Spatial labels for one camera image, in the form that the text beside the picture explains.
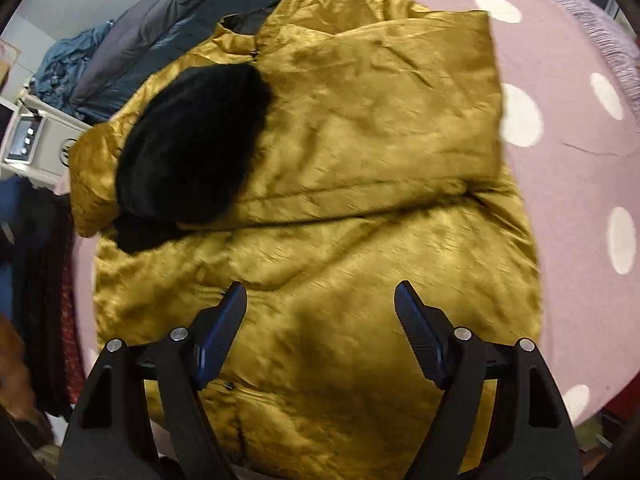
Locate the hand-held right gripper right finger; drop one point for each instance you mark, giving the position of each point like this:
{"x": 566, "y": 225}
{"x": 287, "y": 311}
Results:
{"x": 422, "y": 340}

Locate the white appliance with control panel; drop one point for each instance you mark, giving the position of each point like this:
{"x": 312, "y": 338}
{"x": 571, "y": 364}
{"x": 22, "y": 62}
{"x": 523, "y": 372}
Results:
{"x": 37, "y": 145}

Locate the brown furry cloth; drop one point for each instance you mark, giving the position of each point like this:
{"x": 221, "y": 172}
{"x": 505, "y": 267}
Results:
{"x": 15, "y": 365}

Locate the gold padded jacket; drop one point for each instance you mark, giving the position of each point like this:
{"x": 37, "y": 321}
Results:
{"x": 360, "y": 170}

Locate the black folded garment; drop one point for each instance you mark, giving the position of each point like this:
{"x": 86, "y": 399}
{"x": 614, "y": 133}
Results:
{"x": 42, "y": 300}

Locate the pink polka dot blanket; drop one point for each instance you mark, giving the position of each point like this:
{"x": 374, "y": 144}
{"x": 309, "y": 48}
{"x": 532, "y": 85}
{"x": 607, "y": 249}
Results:
{"x": 565, "y": 160}

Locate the grey duvet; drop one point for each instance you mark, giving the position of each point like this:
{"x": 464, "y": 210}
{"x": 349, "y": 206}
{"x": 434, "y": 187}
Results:
{"x": 165, "y": 15}

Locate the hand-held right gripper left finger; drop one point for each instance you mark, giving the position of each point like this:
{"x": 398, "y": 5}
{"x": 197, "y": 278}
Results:
{"x": 220, "y": 340}

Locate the red patterned cloth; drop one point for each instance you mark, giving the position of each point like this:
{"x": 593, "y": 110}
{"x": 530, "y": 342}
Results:
{"x": 72, "y": 330}

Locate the navy blue folded garment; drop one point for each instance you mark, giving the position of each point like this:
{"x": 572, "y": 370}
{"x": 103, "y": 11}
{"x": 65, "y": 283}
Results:
{"x": 10, "y": 240}

